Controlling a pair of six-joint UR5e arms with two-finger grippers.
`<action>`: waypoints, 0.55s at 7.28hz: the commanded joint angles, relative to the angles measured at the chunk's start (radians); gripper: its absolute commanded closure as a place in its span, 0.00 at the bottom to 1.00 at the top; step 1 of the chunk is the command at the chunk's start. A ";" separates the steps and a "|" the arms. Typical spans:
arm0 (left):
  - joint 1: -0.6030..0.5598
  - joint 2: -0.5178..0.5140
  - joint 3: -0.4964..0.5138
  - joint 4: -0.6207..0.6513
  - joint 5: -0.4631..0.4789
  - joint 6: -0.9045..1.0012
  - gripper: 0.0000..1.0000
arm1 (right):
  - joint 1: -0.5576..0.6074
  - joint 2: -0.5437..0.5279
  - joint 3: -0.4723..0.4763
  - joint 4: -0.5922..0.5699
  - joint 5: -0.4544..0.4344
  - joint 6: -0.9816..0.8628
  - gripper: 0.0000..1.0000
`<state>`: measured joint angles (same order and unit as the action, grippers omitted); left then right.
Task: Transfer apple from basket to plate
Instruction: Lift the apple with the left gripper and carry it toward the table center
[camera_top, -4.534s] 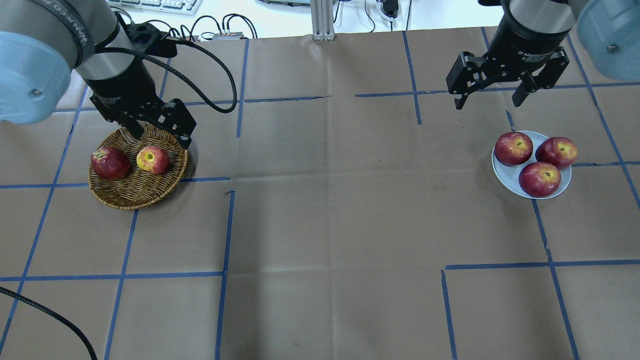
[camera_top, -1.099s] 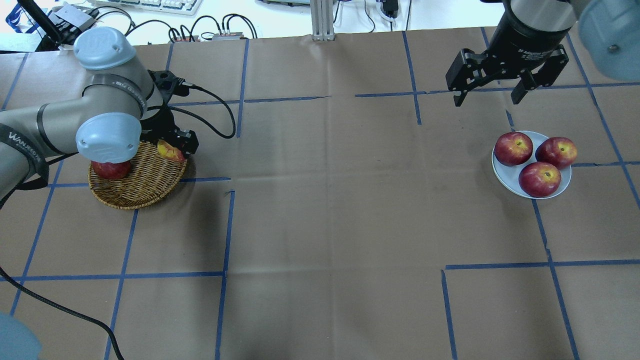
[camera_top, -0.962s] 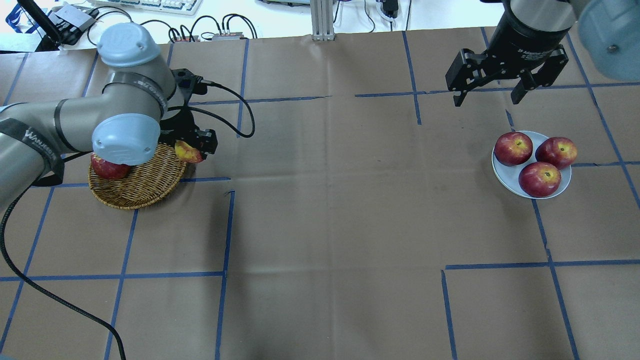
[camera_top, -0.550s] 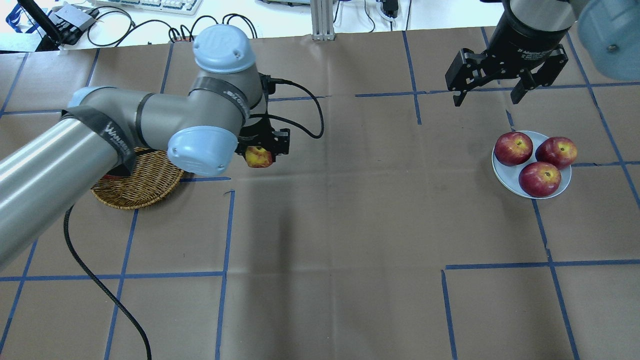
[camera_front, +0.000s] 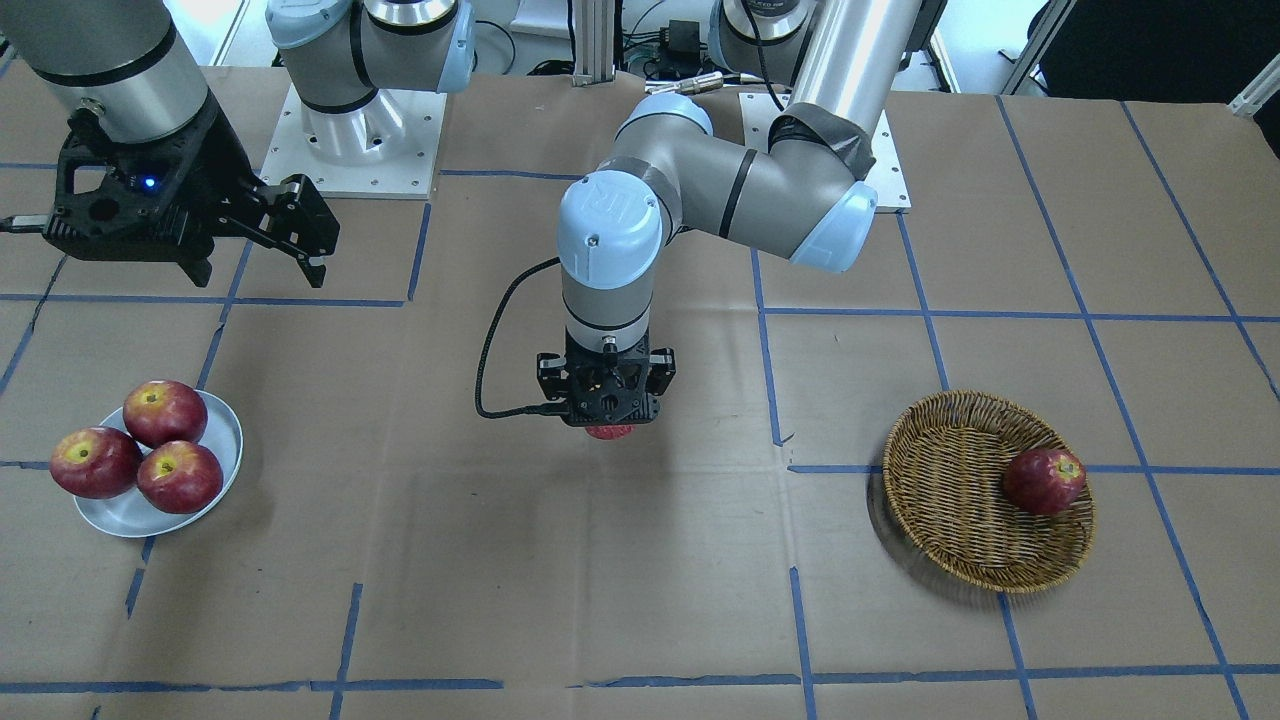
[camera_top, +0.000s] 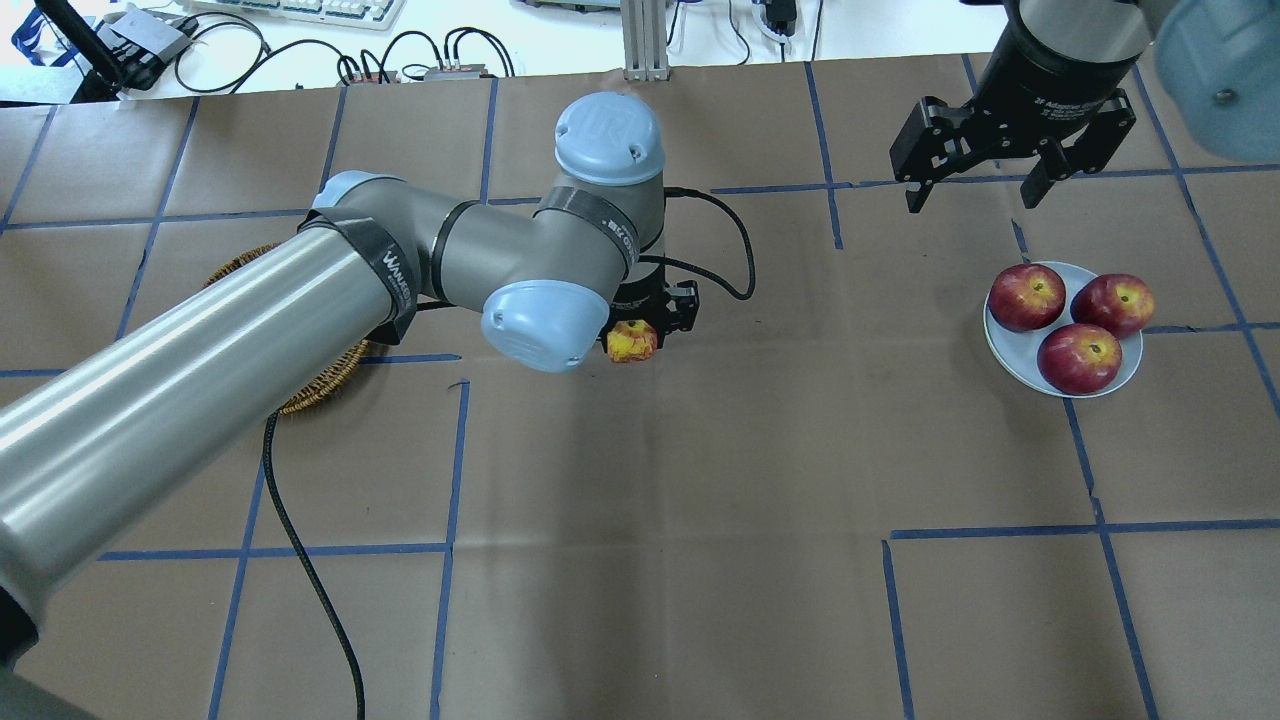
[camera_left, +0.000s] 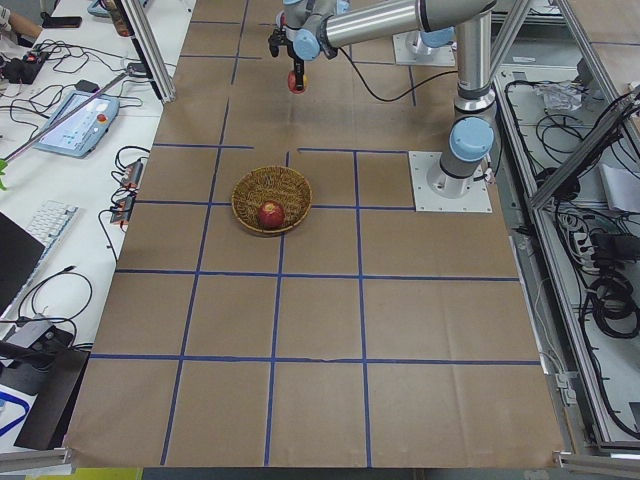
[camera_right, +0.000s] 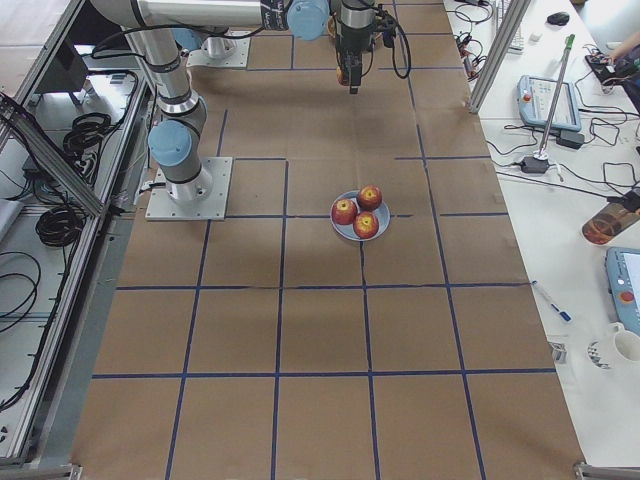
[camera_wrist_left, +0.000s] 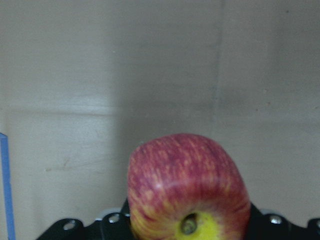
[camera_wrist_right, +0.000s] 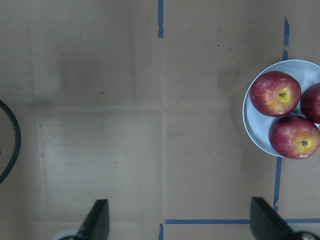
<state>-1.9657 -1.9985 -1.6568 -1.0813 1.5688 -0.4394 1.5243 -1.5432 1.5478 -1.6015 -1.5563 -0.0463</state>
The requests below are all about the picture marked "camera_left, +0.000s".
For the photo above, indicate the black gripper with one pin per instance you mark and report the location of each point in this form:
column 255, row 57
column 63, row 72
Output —
column 297, row 65

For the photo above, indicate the red yellow striped apple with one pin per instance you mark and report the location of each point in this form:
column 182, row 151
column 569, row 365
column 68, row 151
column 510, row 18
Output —
column 297, row 84

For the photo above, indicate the round woven wicker basket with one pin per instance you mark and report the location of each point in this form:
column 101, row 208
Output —
column 280, row 185

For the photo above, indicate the dark red apple in basket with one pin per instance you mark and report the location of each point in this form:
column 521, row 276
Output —
column 271, row 215

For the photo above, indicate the blue teach pendant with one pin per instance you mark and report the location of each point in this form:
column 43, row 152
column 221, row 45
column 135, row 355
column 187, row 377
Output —
column 80, row 134

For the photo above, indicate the white keyboard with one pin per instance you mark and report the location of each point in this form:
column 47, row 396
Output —
column 50, row 222

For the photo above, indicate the silver rod green tip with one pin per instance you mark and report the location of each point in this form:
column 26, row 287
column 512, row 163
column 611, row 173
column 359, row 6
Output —
column 60, row 120

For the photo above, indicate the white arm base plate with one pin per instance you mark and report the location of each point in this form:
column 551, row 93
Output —
column 435, row 191
column 442, row 57

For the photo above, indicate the aluminium frame post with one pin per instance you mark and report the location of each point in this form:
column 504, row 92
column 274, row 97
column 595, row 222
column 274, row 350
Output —
column 148, row 50

